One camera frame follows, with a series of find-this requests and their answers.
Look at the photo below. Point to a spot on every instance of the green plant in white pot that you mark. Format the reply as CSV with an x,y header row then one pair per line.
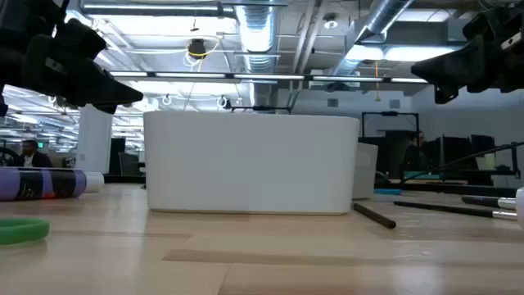
x,y
520,207

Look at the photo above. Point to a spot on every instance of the white square column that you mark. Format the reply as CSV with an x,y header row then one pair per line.
x,y
94,139

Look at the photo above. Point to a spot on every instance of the long thin silver-ferrule brush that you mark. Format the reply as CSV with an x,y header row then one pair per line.
x,y
446,209

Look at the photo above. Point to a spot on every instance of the silver ribbed ventilation duct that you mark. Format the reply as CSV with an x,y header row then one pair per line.
x,y
258,28

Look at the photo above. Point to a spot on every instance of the grey plastic bin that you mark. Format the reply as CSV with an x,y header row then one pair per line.
x,y
366,172

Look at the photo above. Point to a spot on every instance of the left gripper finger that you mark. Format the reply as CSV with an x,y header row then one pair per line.
x,y
79,41
82,82

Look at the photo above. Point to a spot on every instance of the black cabinet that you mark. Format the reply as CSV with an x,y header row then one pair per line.
x,y
116,155

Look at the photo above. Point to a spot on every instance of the silver slanted ventilation duct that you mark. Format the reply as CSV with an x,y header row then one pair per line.
x,y
382,16

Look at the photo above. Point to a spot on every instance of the black monitors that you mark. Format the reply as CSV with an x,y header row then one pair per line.
x,y
454,153

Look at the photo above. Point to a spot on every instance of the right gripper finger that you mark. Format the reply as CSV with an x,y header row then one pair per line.
x,y
485,26
454,67

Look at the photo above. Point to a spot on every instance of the grey office chair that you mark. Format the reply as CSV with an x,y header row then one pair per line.
x,y
129,164

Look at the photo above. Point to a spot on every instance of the white plastic bin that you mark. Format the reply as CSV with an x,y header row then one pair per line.
x,y
249,164

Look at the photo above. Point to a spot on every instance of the person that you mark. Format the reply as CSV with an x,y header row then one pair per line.
x,y
34,160
413,155

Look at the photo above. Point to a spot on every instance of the green cup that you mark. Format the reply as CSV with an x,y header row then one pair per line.
x,y
490,161

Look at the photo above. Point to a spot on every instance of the black gantry frame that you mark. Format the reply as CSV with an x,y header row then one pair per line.
x,y
389,113

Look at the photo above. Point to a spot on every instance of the black distant rig bar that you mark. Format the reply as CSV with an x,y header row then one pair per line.
x,y
262,108

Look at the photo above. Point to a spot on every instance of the long ceiling light strip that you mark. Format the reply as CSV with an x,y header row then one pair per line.
x,y
266,76

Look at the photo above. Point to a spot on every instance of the thin all-black brush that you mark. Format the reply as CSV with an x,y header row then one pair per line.
x,y
374,216

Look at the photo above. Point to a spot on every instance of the purple paint bottle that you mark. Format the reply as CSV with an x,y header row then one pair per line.
x,y
41,183

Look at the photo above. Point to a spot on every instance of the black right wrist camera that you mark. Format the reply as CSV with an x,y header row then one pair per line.
x,y
444,95

